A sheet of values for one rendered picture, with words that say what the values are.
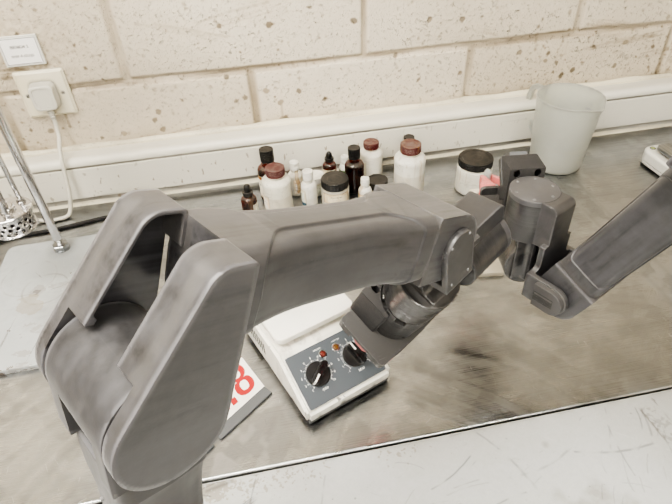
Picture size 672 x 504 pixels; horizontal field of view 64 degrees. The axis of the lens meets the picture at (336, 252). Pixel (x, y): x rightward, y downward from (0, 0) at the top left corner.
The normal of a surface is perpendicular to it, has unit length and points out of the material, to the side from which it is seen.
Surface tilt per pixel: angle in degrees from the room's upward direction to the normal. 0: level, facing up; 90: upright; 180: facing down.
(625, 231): 89
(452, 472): 0
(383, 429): 0
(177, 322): 42
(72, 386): 50
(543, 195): 1
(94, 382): 31
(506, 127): 90
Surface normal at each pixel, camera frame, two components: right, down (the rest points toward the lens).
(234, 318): 0.70, 0.44
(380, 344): 0.21, -0.39
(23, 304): -0.04, -0.76
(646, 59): 0.19, 0.63
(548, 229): -0.81, 0.40
